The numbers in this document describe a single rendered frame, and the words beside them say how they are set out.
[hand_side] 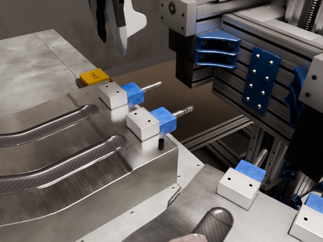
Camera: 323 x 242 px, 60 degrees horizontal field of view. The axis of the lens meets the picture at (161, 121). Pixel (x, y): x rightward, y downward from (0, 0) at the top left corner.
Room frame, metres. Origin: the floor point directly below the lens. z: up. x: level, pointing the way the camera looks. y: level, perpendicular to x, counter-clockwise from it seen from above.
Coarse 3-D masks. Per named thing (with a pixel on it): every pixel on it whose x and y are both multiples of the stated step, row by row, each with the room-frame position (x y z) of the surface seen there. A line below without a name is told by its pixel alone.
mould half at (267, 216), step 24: (192, 192) 0.26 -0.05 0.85; (168, 216) 0.22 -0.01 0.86; (192, 216) 0.22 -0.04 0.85; (240, 216) 0.22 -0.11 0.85; (264, 216) 0.22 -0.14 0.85; (288, 216) 0.22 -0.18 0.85; (144, 240) 0.17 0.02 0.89; (168, 240) 0.18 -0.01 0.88; (240, 240) 0.19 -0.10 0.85; (264, 240) 0.19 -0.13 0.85; (288, 240) 0.19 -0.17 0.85
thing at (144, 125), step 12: (144, 108) 0.40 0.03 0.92; (192, 108) 0.43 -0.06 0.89; (132, 120) 0.36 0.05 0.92; (144, 120) 0.36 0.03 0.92; (156, 120) 0.36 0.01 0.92; (168, 120) 0.38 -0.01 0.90; (132, 132) 0.36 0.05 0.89; (144, 132) 0.34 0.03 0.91; (156, 132) 0.36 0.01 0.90; (168, 132) 0.37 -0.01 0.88
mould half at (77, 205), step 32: (64, 96) 0.48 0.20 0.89; (96, 96) 0.47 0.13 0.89; (0, 128) 0.37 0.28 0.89; (64, 128) 0.38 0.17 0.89; (96, 128) 0.37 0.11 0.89; (0, 160) 0.29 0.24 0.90; (32, 160) 0.30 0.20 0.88; (128, 160) 0.30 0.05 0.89; (160, 160) 0.31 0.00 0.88; (32, 192) 0.24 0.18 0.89; (64, 192) 0.24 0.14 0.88; (96, 192) 0.24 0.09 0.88; (128, 192) 0.27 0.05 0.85; (0, 224) 0.18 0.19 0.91; (32, 224) 0.19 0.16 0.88; (64, 224) 0.21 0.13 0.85; (96, 224) 0.24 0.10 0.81
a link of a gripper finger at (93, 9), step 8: (96, 0) 0.47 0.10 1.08; (104, 0) 0.48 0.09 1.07; (96, 8) 0.47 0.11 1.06; (104, 8) 0.48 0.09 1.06; (96, 16) 0.48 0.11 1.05; (104, 16) 0.49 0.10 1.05; (96, 24) 0.48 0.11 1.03; (104, 24) 0.49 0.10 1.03; (104, 32) 0.49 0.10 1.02; (104, 40) 0.49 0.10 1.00
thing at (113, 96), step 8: (104, 88) 0.46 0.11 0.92; (112, 88) 0.46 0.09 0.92; (120, 88) 0.46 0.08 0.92; (128, 88) 0.48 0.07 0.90; (136, 88) 0.48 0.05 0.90; (144, 88) 0.50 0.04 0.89; (152, 88) 0.50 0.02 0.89; (104, 96) 0.45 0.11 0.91; (112, 96) 0.43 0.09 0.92; (120, 96) 0.44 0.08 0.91; (128, 96) 0.45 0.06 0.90; (136, 96) 0.46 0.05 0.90; (112, 104) 0.43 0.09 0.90; (120, 104) 0.44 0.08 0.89; (136, 104) 0.46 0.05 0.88
